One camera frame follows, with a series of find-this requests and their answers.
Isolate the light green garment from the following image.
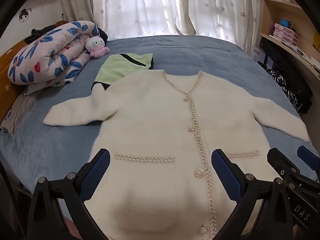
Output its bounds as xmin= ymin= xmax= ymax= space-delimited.
xmin=91 ymin=53 xmax=154 ymax=92

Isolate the floral quilt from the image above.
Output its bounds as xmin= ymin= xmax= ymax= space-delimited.
xmin=7 ymin=20 xmax=100 ymax=95

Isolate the face wall sticker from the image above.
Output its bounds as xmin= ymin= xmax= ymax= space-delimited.
xmin=19 ymin=7 xmax=33 ymax=23

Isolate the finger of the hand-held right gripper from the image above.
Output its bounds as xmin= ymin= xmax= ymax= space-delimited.
xmin=267 ymin=148 xmax=300 ymax=180
xmin=297 ymin=145 xmax=320 ymax=178

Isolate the yellow packet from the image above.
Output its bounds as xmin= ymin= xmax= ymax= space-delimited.
xmin=312 ymin=32 xmax=320 ymax=52

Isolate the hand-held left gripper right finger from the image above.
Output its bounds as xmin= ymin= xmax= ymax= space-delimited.
xmin=211 ymin=149 xmax=293 ymax=240

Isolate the black and white patterned cloth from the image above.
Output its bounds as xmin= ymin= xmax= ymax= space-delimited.
xmin=266 ymin=69 xmax=304 ymax=113

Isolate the pink drawer organizer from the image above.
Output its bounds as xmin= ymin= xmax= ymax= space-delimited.
xmin=269 ymin=23 xmax=300 ymax=46

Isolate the wooden shelving unit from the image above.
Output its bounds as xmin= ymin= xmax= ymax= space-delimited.
xmin=257 ymin=0 xmax=320 ymax=80

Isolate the white sheer floral curtain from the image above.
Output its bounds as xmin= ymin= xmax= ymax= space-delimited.
xmin=92 ymin=0 xmax=264 ymax=53

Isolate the white cat plush toy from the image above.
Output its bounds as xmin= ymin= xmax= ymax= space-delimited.
xmin=85 ymin=35 xmax=110 ymax=59

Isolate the black knit garment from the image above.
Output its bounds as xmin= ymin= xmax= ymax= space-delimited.
xmin=97 ymin=27 xmax=108 ymax=43

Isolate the black patterned clothing on chair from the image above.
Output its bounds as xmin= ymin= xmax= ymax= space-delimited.
xmin=259 ymin=36 xmax=313 ymax=114

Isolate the white knit cardigan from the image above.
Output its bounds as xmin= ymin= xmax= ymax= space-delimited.
xmin=43 ymin=69 xmax=310 ymax=240

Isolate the grey pillow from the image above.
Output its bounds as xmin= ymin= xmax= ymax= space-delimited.
xmin=0 ymin=90 xmax=48 ymax=135

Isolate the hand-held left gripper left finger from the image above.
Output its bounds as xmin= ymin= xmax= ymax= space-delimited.
xmin=26 ymin=148 xmax=111 ymax=240

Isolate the beige floral curtain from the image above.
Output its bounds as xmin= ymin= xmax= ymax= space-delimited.
xmin=59 ymin=0 xmax=94 ymax=28

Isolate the white cardboard box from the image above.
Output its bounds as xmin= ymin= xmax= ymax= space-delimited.
xmin=251 ymin=47 xmax=267 ymax=62

